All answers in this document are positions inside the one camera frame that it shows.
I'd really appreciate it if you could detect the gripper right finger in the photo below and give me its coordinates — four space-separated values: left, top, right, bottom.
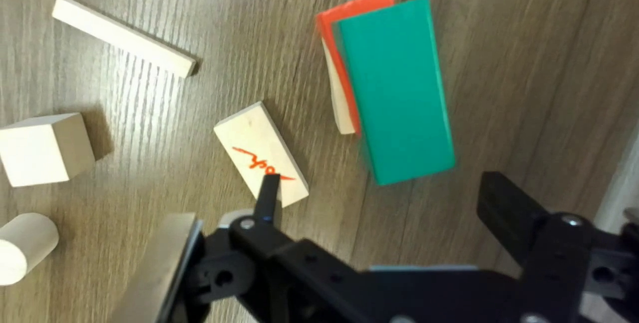
476 171 639 323

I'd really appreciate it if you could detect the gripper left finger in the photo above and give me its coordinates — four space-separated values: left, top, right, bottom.
170 173 401 323

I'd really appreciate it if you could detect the wooden block with red scribble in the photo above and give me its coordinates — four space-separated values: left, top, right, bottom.
213 101 310 209

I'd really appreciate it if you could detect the wooden block with blue edge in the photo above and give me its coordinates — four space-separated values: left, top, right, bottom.
106 212 204 323

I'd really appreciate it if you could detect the green block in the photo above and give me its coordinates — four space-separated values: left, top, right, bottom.
331 0 456 187

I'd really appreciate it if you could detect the orange block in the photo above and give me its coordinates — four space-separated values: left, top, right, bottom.
315 0 396 136

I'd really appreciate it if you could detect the wooden cylinder block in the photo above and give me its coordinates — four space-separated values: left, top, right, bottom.
0 212 60 287

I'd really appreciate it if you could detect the wooden cube block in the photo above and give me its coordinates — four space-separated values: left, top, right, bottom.
0 112 96 188

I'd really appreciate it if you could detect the long thin wooden block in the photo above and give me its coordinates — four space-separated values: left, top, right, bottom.
51 0 198 79

